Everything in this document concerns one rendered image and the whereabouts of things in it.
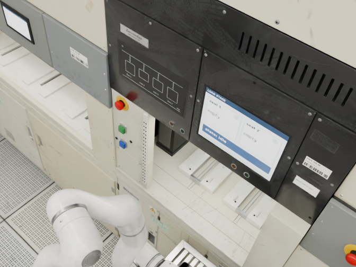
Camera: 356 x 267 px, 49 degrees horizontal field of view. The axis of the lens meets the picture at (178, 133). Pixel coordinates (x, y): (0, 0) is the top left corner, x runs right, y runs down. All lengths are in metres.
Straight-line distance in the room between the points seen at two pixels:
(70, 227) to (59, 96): 1.37
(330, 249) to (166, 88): 0.71
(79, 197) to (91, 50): 0.61
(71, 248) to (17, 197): 1.96
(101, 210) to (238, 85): 0.52
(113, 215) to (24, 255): 1.69
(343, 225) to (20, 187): 2.34
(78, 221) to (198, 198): 0.90
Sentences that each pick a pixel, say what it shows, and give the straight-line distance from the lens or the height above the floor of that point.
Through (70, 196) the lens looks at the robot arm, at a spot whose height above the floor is 1.50.
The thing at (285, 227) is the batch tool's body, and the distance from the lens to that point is 1.28.
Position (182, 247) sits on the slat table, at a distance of 1.88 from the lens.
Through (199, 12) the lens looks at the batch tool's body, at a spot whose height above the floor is 1.90.
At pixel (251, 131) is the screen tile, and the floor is 1.62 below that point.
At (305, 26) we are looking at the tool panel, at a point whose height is 1.99.
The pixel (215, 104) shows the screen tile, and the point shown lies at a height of 1.64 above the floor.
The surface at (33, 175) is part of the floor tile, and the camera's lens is 3.09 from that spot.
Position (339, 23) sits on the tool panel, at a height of 2.03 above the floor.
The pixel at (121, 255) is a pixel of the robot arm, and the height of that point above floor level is 1.17.
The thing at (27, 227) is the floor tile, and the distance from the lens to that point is 2.87.
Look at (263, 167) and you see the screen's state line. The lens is 1.23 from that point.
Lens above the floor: 2.46
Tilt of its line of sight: 49 degrees down
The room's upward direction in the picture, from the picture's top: 7 degrees clockwise
